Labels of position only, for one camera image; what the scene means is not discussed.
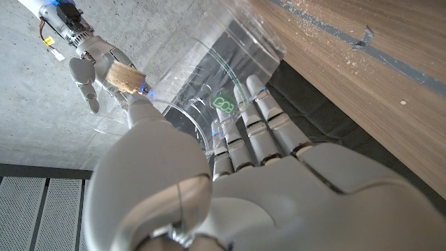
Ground grey perforated metal panel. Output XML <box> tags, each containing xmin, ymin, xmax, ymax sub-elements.
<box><xmin>0</xmin><ymin>162</ymin><xmax>93</xmax><ymax>251</ymax></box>

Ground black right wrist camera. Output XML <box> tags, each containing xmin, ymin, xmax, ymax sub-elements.
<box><xmin>54</xmin><ymin>1</ymin><xmax>84</xmax><ymax>26</ymax></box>

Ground clear plastic cup with sugar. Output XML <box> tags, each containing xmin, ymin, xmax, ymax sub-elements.
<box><xmin>85</xmin><ymin>59</ymin><xmax>155</xmax><ymax>137</ymax></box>

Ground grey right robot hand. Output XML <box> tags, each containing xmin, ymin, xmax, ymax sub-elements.
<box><xmin>68</xmin><ymin>34</ymin><xmax>151</xmax><ymax>114</ymax></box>

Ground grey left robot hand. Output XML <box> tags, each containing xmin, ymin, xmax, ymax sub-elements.
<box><xmin>83</xmin><ymin>75</ymin><xmax>446</xmax><ymax>251</ymax></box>

